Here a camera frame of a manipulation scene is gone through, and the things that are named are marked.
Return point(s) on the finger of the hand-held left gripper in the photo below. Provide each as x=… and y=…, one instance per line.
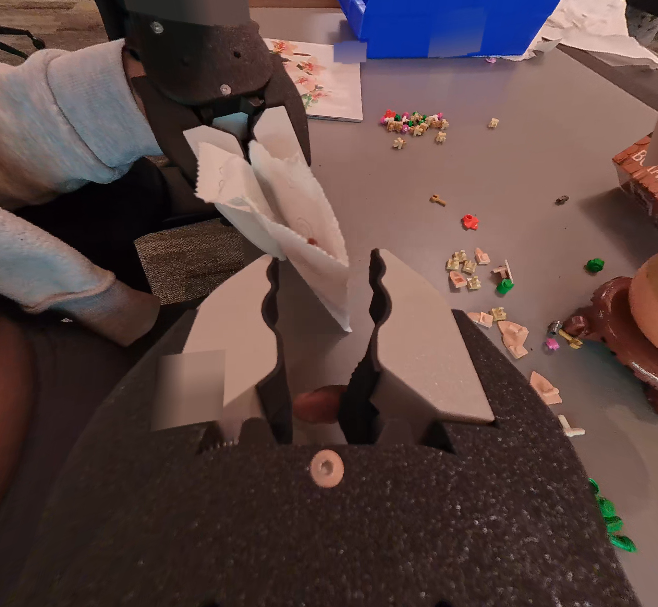
x=211, y=134
x=280, y=129

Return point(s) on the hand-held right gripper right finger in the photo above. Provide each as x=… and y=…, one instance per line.
x=426, y=350

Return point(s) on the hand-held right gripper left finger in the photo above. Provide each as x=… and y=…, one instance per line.
x=241, y=319

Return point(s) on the white paper bag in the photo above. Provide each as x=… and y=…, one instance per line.
x=308, y=237

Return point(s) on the person's left forearm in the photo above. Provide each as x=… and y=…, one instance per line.
x=67, y=113

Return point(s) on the pink wedge plate brick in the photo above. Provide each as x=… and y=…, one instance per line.
x=480, y=318

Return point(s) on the orchid picture instruction booklet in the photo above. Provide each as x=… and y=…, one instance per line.
x=334, y=88

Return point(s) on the pearly pink petal brick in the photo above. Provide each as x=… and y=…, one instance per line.
x=514, y=332
x=515, y=350

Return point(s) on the cluster of tan pink pieces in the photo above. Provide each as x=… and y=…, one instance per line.
x=468, y=267

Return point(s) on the pile of mixed small bricks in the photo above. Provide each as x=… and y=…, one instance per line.
x=411, y=124

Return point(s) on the red flower brick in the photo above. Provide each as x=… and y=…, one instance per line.
x=470, y=221

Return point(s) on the grey and yellow pin brick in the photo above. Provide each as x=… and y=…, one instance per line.
x=570, y=338

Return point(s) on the tan bar brick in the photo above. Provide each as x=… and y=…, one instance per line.
x=438, y=200

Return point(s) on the person's dark trousers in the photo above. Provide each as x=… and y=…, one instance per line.
x=92, y=376

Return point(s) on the white T-shaped brick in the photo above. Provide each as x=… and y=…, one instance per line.
x=570, y=427

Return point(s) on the green stud brick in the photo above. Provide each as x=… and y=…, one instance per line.
x=595, y=265

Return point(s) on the toy brick orchid pot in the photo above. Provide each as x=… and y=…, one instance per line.
x=611, y=309

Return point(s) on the cluster of green stem pieces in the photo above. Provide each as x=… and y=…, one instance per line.
x=611, y=514

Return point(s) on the dark toy brick set box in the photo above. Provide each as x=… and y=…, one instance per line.
x=635, y=180

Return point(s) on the crumpled white paper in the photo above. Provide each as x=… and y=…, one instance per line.
x=581, y=21

